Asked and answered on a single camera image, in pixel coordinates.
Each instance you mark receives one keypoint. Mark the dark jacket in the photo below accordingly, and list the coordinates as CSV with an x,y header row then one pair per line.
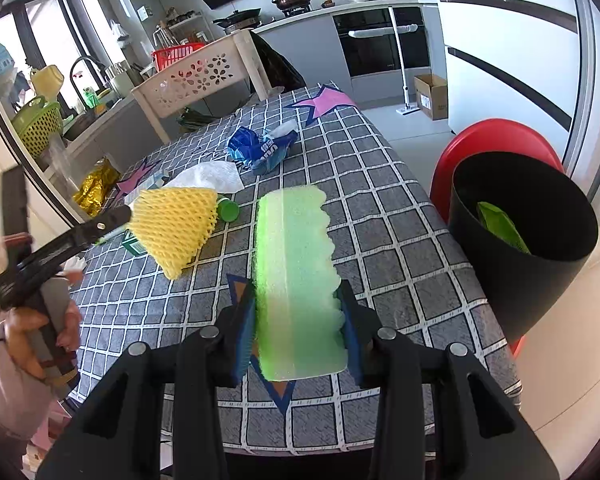
x,y
277,70

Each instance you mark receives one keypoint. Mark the white spice rack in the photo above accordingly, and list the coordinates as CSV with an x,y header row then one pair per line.
x,y
180,27

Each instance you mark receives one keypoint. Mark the blue snack wrapper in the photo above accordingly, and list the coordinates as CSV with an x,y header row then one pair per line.
x,y
257,147

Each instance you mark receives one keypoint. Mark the black built-in oven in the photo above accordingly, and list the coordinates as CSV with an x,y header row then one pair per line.
x,y
375,52

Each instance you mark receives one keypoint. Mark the black trash bin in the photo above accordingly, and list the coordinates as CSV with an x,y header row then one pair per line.
x,y
545,290

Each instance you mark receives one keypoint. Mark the green dish soap bottle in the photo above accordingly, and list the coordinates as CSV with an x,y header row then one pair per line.
x,y
90,100

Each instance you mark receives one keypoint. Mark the gold foil bag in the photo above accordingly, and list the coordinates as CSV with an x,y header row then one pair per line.
x,y
95,190

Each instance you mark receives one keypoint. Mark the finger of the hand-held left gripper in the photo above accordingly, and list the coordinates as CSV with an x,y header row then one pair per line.
x,y
95,227

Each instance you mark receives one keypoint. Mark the green plastic basket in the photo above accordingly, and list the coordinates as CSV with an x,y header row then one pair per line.
x,y
37,130

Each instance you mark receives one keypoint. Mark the black wok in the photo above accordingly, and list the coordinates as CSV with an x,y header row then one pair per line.
x,y
237,17

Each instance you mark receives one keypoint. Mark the red plastic basket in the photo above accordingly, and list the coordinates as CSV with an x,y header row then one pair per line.
x,y
172,55

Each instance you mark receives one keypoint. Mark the dark cooking pot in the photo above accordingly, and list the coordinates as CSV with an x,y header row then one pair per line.
x,y
292,1

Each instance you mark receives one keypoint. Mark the white plastic bag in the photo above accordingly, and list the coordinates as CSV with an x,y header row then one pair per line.
x,y
210,177

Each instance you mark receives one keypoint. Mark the red plastic stool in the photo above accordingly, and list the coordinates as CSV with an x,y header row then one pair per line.
x,y
495,137

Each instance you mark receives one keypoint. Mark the black kitchen faucet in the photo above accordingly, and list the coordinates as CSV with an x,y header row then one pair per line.
x,y
80,62

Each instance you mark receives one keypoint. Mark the green plastic bag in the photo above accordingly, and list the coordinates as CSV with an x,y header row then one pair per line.
x,y
502,227

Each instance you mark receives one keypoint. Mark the person's left hand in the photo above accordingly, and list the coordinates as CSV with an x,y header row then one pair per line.
x,y
22,330

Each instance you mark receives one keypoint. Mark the white refrigerator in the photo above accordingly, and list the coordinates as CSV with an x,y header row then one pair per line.
x,y
505,35

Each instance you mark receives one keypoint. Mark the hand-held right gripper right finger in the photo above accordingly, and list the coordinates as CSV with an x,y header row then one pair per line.
x,y
354,355

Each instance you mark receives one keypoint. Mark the pale yellow jug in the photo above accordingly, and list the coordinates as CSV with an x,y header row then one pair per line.
x,y
47,85

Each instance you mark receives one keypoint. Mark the white blue small box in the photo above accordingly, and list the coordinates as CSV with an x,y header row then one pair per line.
x,y
157,179

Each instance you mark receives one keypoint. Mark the cardboard box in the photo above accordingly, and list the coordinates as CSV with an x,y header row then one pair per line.
x,y
432,97

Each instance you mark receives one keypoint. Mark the green small box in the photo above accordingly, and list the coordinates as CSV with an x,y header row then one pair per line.
x,y
132,245

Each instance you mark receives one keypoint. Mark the green round lid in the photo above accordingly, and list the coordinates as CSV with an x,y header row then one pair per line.
x,y
228,210

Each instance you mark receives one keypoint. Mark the person's left forearm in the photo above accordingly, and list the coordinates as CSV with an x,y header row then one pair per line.
x,y
5,390

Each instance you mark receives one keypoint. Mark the green sponge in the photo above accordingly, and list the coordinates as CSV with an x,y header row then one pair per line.
x,y
295,285

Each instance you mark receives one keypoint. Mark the beige cutout chair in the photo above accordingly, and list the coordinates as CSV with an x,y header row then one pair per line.
x,y
195,77

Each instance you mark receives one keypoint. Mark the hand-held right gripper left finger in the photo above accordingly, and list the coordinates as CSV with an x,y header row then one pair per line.
x,y
244,345

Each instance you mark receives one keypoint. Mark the yellow foam net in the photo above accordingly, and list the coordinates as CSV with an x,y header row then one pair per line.
x,y
175,225

